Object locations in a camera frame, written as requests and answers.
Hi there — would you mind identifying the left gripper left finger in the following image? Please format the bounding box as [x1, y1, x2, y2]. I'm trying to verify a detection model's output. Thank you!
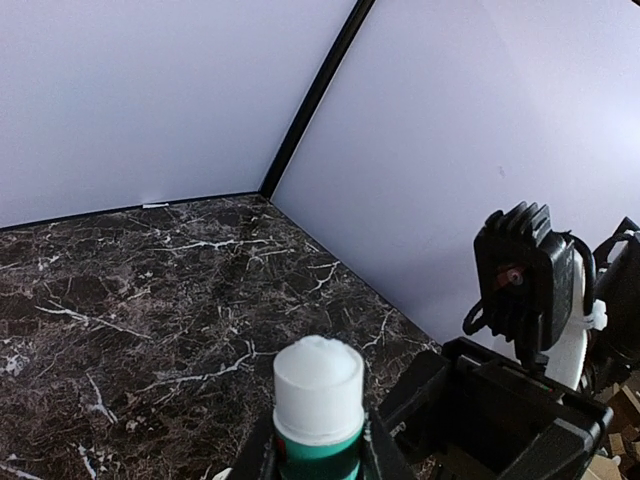
[232, 414, 278, 480]

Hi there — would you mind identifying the white green glue stick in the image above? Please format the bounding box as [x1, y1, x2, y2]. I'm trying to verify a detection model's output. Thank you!
[272, 335, 365, 479]

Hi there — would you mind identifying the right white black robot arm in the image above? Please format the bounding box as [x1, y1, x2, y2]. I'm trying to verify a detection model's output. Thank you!
[366, 204, 639, 479]

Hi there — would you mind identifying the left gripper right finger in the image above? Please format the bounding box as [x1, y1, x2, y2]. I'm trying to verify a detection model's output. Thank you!
[362, 410, 413, 480]

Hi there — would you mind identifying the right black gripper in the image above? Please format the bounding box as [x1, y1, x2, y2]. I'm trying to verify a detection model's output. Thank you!
[378, 338, 613, 479]

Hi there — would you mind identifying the right black frame post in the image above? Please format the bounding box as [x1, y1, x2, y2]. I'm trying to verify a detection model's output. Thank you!
[258, 0, 376, 201]

